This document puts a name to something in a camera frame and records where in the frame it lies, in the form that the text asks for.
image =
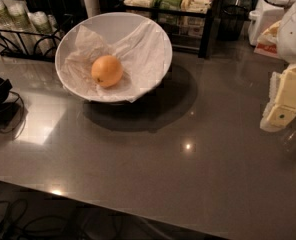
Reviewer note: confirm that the white paper liner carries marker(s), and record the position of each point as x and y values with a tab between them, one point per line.
144	60

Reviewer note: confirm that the orange white packet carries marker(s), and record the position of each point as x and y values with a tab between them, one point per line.
267	41

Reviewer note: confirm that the orange fruit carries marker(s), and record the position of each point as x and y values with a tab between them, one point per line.
107	71

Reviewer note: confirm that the black wire cup rack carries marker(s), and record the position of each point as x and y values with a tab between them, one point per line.
34	45

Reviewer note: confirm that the paper cup stack middle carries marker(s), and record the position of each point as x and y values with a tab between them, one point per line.
20	18

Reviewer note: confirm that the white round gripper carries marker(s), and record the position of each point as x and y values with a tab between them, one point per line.
294	37

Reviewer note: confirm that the black wire basket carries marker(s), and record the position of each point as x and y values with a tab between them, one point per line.
231	23

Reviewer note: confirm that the paper cup stack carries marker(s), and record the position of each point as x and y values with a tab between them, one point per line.
44	30
20	18
5	18

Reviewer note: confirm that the white cylinder container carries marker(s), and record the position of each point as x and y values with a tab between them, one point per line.
92	7

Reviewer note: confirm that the white bowl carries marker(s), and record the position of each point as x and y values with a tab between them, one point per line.
101	27

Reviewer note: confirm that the paper cup stack left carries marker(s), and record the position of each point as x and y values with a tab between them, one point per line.
5	18

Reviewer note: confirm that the paper cup stack right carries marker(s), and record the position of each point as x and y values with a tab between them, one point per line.
44	30

